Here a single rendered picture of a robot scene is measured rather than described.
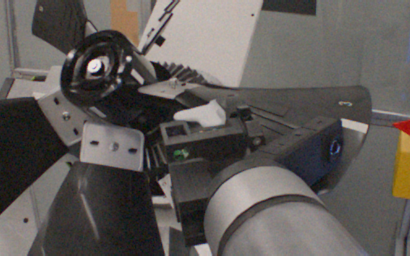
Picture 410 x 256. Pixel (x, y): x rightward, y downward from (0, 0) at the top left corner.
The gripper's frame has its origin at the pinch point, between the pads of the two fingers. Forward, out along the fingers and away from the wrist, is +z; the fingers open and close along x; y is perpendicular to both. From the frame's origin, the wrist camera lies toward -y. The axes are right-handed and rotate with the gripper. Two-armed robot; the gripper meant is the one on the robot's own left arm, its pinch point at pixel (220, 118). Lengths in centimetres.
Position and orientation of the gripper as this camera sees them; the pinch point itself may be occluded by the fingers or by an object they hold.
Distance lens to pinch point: 46.0
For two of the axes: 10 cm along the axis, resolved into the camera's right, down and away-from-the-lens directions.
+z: -1.9, -3.2, 9.3
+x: 1.0, 9.3, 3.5
